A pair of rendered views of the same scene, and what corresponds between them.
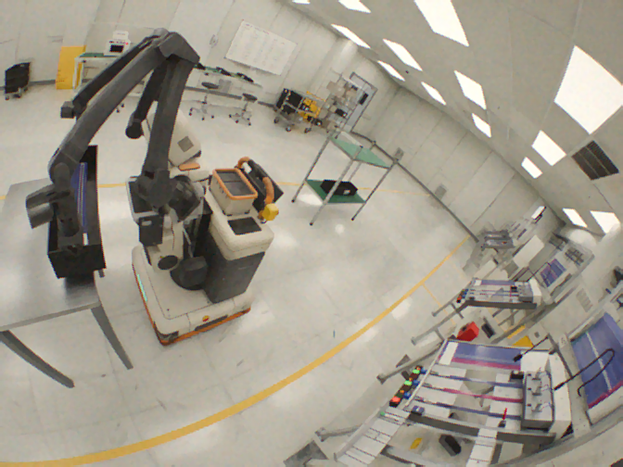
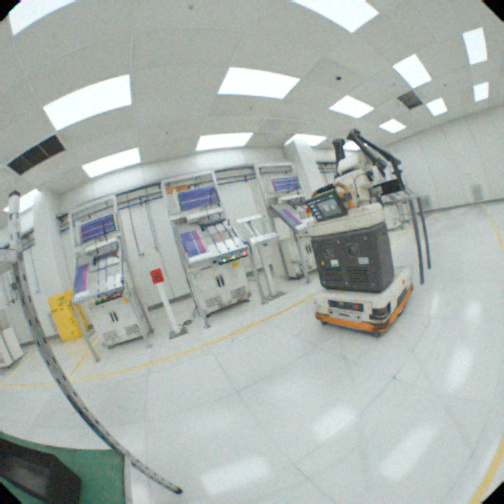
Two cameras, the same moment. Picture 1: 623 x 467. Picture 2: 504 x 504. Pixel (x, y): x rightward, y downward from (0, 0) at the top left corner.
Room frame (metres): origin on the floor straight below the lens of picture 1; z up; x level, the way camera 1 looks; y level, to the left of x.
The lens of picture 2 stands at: (2.29, 0.62, 0.81)
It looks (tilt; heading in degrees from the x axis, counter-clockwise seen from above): 4 degrees down; 216
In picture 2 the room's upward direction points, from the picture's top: 16 degrees counter-clockwise
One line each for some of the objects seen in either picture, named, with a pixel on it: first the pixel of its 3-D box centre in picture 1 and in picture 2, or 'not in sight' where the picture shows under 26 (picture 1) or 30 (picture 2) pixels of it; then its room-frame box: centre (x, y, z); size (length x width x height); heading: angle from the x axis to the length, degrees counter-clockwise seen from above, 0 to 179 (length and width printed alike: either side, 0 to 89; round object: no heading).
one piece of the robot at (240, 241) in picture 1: (214, 233); (351, 243); (0.86, 0.44, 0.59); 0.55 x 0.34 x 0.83; 63
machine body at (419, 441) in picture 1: (430, 450); (216, 284); (0.40, -1.48, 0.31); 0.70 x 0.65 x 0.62; 149
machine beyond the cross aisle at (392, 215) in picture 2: not in sight; (381, 196); (-3.88, 1.10, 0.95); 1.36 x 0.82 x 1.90; 59
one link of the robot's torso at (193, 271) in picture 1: (172, 258); not in sight; (0.60, 0.50, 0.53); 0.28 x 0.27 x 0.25; 63
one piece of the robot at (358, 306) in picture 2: not in sight; (345, 305); (1.07, 0.35, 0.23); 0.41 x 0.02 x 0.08; 63
